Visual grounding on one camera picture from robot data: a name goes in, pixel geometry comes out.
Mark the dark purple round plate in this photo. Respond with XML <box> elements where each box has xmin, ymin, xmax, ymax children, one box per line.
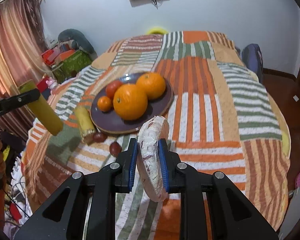
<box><xmin>90</xmin><ymin>72</ymin><xmax>174</xmax><ymax>134</ymax></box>

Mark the large orange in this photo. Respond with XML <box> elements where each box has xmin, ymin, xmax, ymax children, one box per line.
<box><xmin>113</xmin><ymin>83</ymin><xmax>148</xmax><ymax>121</ymax></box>
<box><xmin>136</xmin><ymin>72</ymin><xmax>166</xmax><ymax>100</ymax></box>

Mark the dark red grape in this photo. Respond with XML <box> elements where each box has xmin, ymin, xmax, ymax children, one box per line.
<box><xmin>109</xmin><ymin>141</ymin><xmax>122</xmax><ymax>158</ymax></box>
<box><xmin>93</xmin><ymin>132</ymin><xmax>108</xmax><ymax>143</ymax></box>

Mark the pink toy figure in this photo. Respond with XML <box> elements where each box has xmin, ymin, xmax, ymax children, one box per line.
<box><xmin>46</xmin><ymin>77</ymin><xmax>58</xmax><ymax>90</ymax></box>

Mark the yellow round object behind bed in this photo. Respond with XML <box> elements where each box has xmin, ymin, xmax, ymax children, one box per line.
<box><xmin>146</xmin><ymin>27</ymin><xmax>168</xmax><ymax>35</ymax></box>

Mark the grey neck pillow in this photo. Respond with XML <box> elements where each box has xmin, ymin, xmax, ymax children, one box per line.
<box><xmin>58</xmin><ymin>29</ymin><xmax>95</xmax><ymax>54</ymax></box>

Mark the pink striped curtain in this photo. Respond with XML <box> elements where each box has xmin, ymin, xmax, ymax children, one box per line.
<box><xmin>0</xmin><ymin>0</ymin><xmax>51</xmax><ymax>140</ymax></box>

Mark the large orange front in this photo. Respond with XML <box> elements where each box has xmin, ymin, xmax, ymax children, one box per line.
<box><xmin>113</xmin><ymin>83</ymin><xmax>148</xmax><ymax>121</ymax></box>

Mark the green patterned box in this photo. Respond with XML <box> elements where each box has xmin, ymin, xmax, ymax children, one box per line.
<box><xmin>52</xmin><ymin>50</ymin><xmax>92</xmax><ymax>83</ymax></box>

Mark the small tangerine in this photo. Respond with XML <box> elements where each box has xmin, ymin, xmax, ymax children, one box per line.
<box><xmin>97</xmin><ymin>96</ymin><xmax>113</xmax><ymax>113</ymax></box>

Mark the large orange rear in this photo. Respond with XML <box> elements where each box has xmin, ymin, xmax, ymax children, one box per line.
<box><xmin>136</xmin><ymin>72</ymin><xmax>166</xmax><ymax>100</ymax></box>

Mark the red tomato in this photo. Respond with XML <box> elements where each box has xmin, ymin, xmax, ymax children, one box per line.
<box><xmin>106</xmin><ymin>80</ymin><xmax>123</xmax><ymax>100</ymax></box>

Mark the blue backpack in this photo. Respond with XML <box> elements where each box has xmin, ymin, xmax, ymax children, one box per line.
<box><xmin>242</xmin><ymin>43</ymin><xmax>263</xmax><ymax>83</ymax></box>

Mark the red orange boxes stack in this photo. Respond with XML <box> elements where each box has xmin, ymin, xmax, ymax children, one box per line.
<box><xmin>41</xmin><ymin>43</ymin><xmax>76</xmax><ymax>66</ymax></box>

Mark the pink sausage roll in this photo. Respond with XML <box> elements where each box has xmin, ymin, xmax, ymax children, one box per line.
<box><xmin>136</xmin><ymin>116</ymin><xmax>169</xmax><ymax>202</ymax></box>

